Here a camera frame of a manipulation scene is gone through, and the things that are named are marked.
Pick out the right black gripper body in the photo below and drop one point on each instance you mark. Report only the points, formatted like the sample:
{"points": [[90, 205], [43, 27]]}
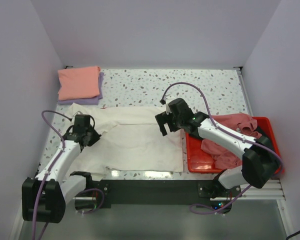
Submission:
{"points": [[178, 122]]}

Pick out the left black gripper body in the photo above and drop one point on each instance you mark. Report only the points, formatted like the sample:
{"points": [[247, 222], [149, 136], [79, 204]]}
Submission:
{"points": [[93, 136]]}

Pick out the white red print t shirt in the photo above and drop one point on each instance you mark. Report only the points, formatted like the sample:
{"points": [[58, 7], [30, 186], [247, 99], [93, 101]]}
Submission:
{"points": [[130, 141]]}

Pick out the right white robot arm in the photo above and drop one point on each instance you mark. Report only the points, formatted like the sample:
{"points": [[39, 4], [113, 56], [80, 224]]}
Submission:
{"points": [[259, 161]]}

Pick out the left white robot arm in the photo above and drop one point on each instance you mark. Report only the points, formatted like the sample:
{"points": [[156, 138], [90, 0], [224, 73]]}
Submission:
{"points": [[45, 197]]}

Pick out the folded lavender t shirt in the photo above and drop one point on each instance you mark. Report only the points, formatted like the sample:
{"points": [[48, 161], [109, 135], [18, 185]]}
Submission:
{"points": [[86, 101]]}

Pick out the red plastic bin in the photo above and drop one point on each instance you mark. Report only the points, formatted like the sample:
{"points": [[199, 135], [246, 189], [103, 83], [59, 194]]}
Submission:
{"points": [[199, 161]]}

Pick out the folded salmon pink t shirt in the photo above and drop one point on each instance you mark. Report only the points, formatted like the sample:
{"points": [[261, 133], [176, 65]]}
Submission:
{"points": [[79, 83]]}

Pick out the pink t shirt in bin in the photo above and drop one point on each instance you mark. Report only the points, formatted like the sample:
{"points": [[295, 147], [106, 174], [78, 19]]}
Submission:
{"points": [[239, 122]]}

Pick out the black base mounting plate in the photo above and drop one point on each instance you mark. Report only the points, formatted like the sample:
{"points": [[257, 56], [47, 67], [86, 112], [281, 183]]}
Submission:
{"points": [[151, 192]]}

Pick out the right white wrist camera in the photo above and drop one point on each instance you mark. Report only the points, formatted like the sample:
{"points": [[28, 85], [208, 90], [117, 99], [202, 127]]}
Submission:
{"points": [[167, 109]]}

